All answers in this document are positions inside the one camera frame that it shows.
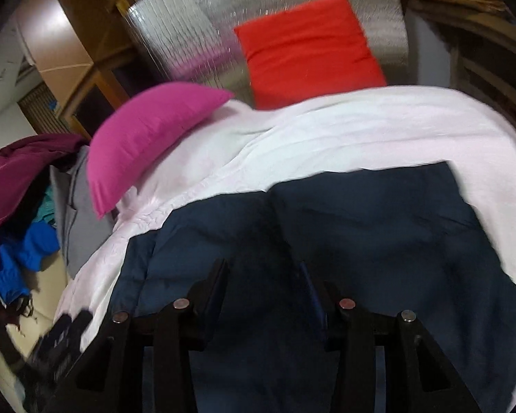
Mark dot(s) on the magenta pillow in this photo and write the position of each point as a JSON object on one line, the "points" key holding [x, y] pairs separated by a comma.
{"points": [[155, 137]]}

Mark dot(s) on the teal garment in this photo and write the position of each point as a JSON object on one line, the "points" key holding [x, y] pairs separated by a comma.
{"points": [[46, 206]]}

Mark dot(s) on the pale pink blanket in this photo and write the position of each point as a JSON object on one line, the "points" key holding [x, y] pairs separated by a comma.
{"points": [[327, 137]]}

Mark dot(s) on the navy blue garment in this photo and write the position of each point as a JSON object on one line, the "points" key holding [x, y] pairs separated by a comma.
{"points": [[370, 223]]}

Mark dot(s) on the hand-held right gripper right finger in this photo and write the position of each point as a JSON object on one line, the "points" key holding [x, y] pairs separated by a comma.
{"points": [[310, 294]]}

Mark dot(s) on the orange-red pillow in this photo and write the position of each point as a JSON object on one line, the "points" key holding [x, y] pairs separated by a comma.
{"points": [[309, 47]]}

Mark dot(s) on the silver foil mat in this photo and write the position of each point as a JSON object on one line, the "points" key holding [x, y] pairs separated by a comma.
{"points": [[176, 30]]}

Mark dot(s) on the grey garment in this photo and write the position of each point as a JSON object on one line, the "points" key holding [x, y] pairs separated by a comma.
{"points": [[81, 232]]}

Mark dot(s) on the wooden cabinet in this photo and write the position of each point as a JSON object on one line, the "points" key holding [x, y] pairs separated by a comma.
{"points": [[81, 30]]}

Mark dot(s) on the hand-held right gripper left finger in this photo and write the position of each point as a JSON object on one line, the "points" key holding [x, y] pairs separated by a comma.
{"points": [[217, 284]]}

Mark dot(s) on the wooden shelf unit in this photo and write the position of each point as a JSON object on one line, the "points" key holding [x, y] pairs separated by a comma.
{"points": [[477, 60]]}

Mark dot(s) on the maroon cloth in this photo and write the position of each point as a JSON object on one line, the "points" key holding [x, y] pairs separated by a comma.
{"points": [[8, 180]]}

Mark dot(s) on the bright blue garment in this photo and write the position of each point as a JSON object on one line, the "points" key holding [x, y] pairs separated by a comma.
{"points": [[30, 245]]}

